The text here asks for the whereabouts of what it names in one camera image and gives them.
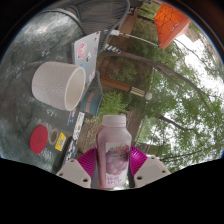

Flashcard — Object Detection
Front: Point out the yellow card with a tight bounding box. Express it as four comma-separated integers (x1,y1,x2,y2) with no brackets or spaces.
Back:
54,132,67,152

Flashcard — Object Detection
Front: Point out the pink juice bottle white cap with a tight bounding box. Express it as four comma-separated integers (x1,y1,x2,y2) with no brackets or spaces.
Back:
95,114,132,189

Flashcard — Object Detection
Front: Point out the silver laptop with stickers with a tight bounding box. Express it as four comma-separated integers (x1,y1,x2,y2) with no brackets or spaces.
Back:
71,30,102,88

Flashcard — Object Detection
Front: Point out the white textured cup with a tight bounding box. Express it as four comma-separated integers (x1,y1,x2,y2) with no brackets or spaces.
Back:
31,61,87,112

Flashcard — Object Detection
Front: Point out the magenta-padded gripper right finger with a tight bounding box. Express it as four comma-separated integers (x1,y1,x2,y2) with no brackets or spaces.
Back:
128,145,172,188

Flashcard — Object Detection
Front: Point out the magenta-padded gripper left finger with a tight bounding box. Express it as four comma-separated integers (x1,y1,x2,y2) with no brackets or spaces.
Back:
55,146,98,188

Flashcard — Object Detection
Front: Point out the white sticker sheet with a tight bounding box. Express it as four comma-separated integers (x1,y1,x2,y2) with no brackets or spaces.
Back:
72,111,86,141

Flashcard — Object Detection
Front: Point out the black laptop with stickers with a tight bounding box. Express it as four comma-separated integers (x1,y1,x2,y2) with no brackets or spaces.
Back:
53,134,79,171

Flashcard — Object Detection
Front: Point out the potted green plant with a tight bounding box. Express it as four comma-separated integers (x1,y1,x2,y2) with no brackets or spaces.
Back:
79,89,128,118

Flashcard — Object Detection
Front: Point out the flat round red coaster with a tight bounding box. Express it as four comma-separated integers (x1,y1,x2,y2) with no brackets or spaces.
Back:
29,125,49,155

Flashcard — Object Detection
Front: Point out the orange canopy tent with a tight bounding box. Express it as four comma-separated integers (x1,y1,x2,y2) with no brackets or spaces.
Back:
153,3,192,50

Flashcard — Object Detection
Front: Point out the tan tape ring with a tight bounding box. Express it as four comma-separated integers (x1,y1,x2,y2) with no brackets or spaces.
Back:
48,129,60,145

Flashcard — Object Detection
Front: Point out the blue yellow striped bollard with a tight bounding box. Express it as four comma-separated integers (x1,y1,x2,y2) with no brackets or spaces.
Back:
104,43,122,55

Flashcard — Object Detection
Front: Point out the grey wicker chair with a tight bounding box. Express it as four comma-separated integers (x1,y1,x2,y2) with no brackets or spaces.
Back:
43,0,131,36

